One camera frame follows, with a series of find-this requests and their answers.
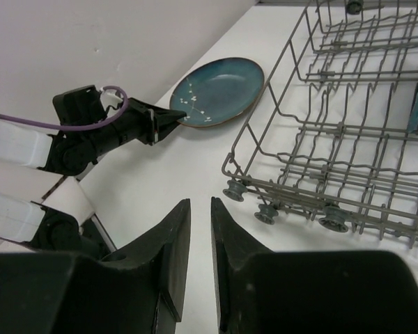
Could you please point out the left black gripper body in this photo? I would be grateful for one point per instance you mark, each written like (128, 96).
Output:
(160, 122)

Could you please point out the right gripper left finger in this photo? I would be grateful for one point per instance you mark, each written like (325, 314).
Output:
(149, 291)

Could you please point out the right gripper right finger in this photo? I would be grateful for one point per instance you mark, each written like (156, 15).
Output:
(233, 251)

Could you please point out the dark blue round plate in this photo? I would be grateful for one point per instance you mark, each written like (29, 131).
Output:
(218, 91)

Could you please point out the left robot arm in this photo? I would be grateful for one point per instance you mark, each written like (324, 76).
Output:
(63, 220)

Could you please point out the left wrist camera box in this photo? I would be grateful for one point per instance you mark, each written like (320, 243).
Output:
(80, 106)

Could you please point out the grey wire dish rack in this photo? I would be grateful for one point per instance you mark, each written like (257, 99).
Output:
(328, 138)

